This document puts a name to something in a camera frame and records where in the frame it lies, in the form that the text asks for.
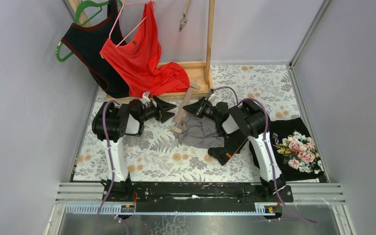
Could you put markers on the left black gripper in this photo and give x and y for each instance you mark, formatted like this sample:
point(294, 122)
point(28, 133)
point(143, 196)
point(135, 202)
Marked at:
point(155, 109)

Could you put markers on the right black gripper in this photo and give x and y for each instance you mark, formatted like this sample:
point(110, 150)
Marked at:
point(199, 109)

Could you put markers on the wooden clip hanger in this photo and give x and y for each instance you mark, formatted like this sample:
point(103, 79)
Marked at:
point(175, 127)

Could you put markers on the grey striped underwear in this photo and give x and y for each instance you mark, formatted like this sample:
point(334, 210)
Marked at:
point(199, 132)

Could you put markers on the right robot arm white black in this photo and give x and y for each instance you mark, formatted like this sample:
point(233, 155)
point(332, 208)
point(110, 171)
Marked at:
point(224, 131)

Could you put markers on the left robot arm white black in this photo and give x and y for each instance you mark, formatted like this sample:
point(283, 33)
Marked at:
point(114, 121)

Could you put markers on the black underwear orange trim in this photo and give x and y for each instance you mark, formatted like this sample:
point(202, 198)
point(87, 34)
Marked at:
point(233, 143)

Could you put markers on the wooden clothes rack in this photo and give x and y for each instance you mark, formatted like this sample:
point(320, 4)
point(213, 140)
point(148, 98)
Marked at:
point(199, 72)

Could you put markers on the floral patterned table mat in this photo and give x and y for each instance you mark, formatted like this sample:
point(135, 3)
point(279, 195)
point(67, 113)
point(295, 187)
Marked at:
point(157, 156)

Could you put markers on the dark tank top red trim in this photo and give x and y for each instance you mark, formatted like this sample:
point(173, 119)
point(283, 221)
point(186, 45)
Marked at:
point(86, 44)

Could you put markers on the black floral garment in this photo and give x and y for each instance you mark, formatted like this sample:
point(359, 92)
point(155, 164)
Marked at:
point(295, 151)

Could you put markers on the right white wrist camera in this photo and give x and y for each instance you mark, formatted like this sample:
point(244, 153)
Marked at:
point(211, 95)

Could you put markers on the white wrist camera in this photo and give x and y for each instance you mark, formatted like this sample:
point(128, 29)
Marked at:
point(211, 95)
point(146, 97)

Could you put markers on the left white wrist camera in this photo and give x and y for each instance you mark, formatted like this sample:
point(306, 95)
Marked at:
point(146, 97)

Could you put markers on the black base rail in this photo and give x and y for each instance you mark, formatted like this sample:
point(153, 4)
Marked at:
point(189, 197)

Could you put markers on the pink wire hanger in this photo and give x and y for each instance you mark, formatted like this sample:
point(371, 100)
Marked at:
point(138, 20)

